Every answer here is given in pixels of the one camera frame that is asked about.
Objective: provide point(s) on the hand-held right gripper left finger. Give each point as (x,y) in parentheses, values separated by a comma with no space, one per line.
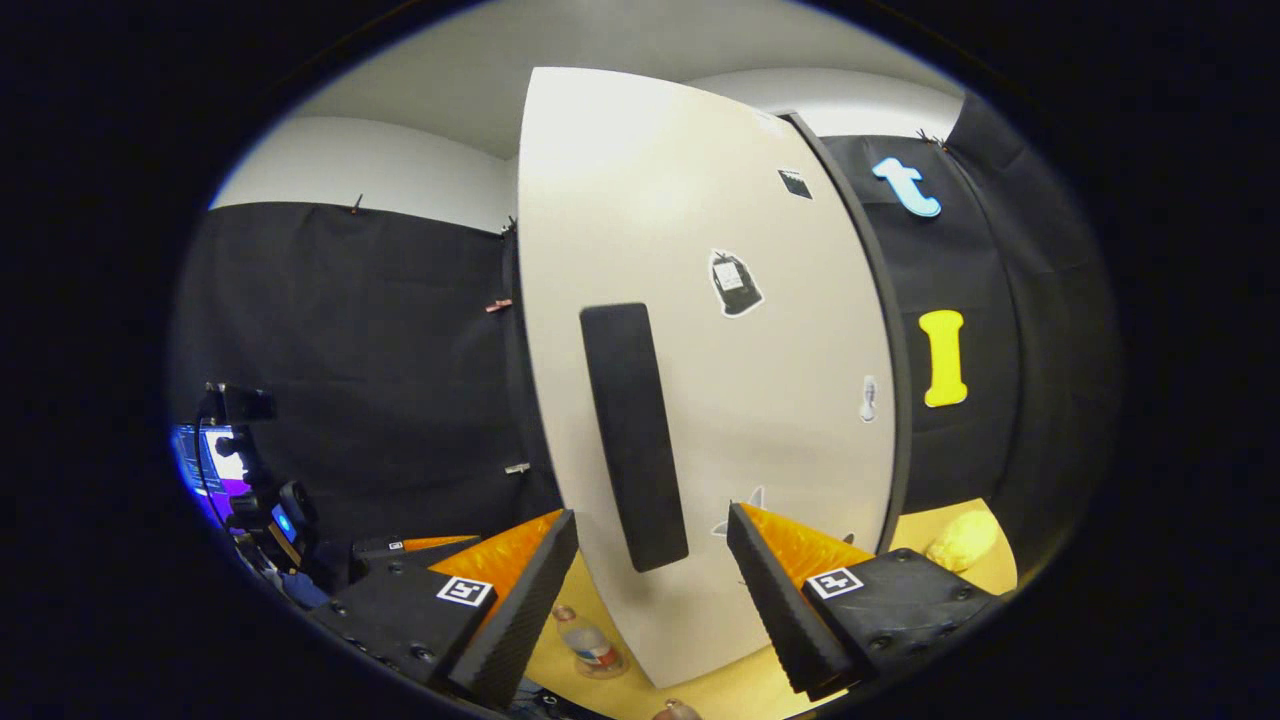
(530,620)

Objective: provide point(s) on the clear plastic bottle red cap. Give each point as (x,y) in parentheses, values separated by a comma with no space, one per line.
(588,640)

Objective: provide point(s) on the beige cabinet door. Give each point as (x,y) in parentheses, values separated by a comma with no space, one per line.
(780,420)

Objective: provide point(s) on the computer monitor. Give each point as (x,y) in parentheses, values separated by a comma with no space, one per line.
(190,460)

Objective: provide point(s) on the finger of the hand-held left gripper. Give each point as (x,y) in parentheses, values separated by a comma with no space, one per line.
(375,560)

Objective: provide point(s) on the round clear coaster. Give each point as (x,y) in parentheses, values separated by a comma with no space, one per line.
(618,668)

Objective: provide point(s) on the pale yellow crumpled lump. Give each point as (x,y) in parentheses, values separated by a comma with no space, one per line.
(962,540)

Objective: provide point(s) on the black backdrop cloth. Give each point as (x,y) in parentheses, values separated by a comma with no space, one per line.
(960,260)
(1060,330)
(380,350)

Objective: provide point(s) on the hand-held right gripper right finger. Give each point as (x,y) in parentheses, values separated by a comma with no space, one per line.
(770,610)

